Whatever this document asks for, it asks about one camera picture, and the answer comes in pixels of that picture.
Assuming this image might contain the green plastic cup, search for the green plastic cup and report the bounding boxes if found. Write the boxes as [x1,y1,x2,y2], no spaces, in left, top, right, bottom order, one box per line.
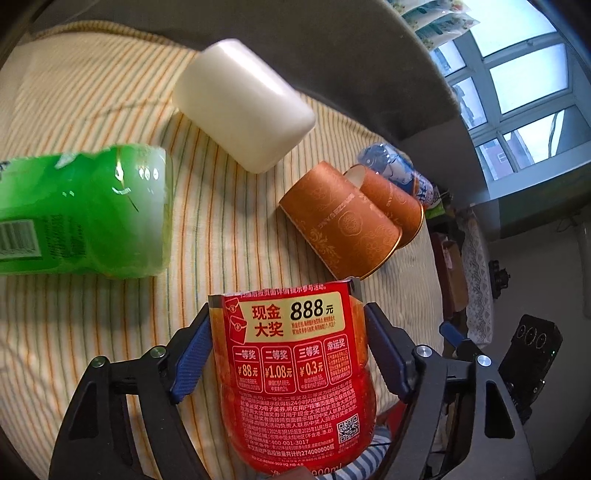
[1,144,173,279]

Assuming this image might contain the white plastic cup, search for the white plastic cup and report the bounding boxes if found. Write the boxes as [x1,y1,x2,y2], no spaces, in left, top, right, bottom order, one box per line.
[172,39,315,174]

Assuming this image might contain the striped trouser leg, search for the striped trouser leg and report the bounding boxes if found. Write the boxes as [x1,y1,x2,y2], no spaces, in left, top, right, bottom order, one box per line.
[332,426,392,480]

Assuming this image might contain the red orange plastic cup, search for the red orange plastic cup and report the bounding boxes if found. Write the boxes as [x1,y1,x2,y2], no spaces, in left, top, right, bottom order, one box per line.
[208,277,377,475]

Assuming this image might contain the copper paper cup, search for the copper paper cup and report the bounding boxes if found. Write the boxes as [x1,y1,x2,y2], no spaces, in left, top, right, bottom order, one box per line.
[280,161,403,280]
[344,165,424,248]

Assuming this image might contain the near copper paper cup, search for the near copper paper cup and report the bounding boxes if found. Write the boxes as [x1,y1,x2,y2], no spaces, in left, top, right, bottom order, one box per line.
[280,161,403,280]

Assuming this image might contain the blue orange plastic cup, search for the blue orange plastic cup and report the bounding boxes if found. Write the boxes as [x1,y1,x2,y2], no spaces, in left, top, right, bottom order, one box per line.
[358,143,440,208]

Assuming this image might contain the far copper paper cup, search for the far copper paper cup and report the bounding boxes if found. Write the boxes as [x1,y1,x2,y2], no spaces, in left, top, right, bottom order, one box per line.
[344,165,424,248]

